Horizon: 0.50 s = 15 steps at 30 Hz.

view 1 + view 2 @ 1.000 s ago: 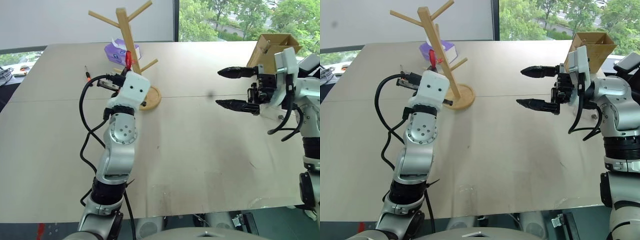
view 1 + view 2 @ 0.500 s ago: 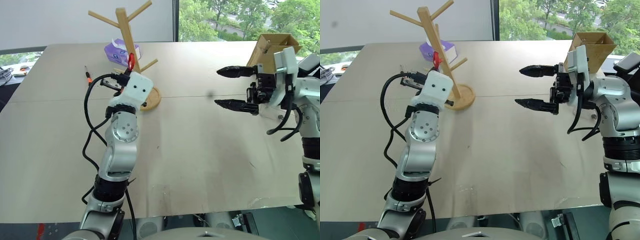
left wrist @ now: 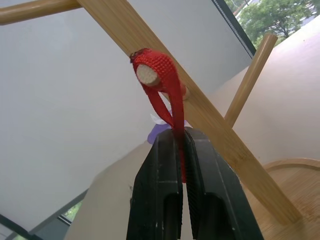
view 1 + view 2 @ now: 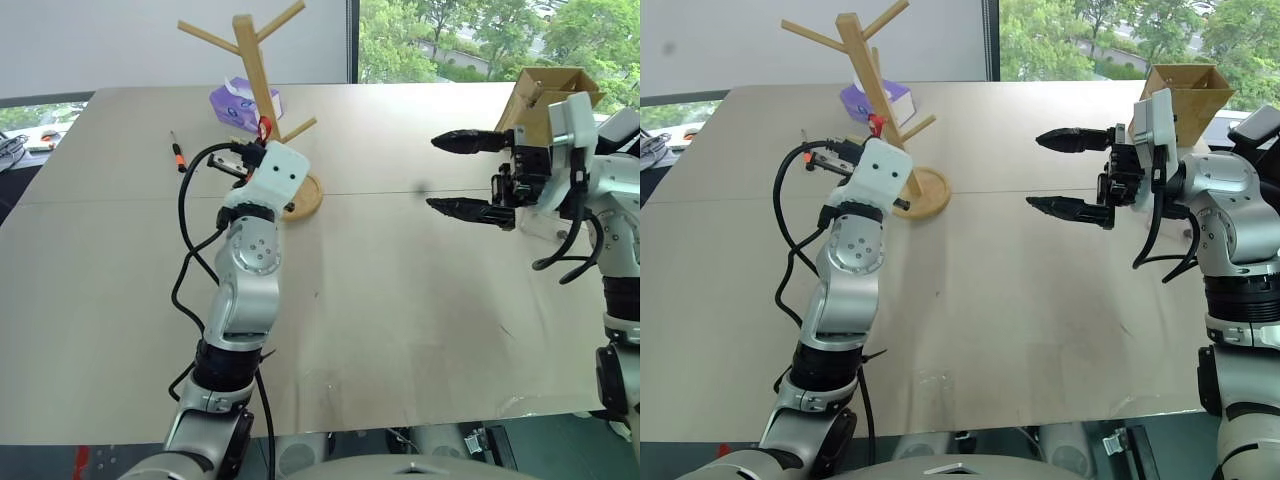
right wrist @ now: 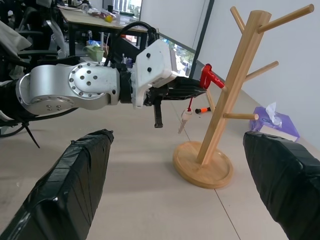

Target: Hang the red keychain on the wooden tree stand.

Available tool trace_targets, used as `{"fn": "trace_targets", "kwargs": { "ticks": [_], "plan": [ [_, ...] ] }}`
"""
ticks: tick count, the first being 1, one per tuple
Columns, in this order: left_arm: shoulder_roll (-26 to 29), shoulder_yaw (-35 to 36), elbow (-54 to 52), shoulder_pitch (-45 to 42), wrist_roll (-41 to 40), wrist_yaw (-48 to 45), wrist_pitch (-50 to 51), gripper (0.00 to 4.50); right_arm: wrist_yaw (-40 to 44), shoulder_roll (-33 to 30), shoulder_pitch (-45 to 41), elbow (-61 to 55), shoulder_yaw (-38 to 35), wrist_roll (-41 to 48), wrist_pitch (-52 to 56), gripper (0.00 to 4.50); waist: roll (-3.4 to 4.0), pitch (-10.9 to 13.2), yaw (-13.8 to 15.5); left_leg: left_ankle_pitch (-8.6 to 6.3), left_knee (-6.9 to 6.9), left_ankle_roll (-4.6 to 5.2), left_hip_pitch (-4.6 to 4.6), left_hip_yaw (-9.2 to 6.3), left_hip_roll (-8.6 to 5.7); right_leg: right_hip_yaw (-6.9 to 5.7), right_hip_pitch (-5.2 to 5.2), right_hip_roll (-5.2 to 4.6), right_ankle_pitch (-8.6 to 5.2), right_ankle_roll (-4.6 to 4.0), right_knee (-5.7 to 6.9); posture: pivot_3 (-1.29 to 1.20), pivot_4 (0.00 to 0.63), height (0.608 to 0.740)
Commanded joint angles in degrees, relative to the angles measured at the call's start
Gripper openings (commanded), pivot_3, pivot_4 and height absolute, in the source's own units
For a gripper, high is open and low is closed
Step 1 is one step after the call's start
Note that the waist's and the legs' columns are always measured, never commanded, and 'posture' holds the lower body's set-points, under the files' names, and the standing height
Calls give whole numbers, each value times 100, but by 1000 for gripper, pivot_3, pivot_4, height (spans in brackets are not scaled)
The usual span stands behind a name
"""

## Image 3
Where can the purple and white charm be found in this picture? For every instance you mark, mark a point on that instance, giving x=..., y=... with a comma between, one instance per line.
x=157, y=130

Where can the white roller window blind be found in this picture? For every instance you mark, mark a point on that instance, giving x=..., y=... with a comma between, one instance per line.
x=62, y=100

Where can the wooden tree stand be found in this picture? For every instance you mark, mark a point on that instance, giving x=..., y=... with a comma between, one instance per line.
x=200, y=107

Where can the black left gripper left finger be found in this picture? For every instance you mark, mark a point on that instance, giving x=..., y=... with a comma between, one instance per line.
x=152, y=190

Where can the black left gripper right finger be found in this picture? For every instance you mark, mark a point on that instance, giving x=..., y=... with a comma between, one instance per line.
x=215, y=190

